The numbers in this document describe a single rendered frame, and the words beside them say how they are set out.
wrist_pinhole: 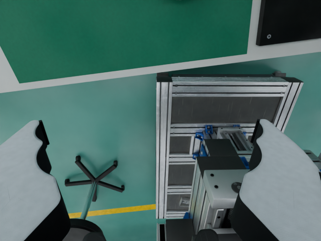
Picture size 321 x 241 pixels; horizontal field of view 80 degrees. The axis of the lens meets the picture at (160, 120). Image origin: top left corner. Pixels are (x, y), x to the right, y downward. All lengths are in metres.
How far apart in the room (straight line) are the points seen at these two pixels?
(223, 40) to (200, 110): 0.73
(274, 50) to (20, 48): 0.64
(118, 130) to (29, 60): 1.03
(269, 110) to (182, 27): 1.00
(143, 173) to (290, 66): 1.40
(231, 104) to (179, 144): 0.43
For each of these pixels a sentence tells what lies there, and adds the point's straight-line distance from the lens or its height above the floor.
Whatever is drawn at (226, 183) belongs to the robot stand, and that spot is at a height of 0.95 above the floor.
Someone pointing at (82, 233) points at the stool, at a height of 0.56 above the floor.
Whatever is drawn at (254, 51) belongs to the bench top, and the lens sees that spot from 0.59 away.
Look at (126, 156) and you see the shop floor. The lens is 1.68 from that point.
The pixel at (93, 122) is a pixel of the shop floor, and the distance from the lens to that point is 1.53.
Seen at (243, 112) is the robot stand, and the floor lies 0.21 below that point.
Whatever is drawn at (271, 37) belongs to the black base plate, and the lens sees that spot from 0.57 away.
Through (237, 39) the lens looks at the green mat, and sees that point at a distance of 0.56.
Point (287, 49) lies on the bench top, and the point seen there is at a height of 0.75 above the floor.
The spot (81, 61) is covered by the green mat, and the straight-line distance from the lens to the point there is 0.56.
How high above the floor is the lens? 1.26
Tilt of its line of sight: 59 degrees down
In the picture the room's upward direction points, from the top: 176 degrees clockwise
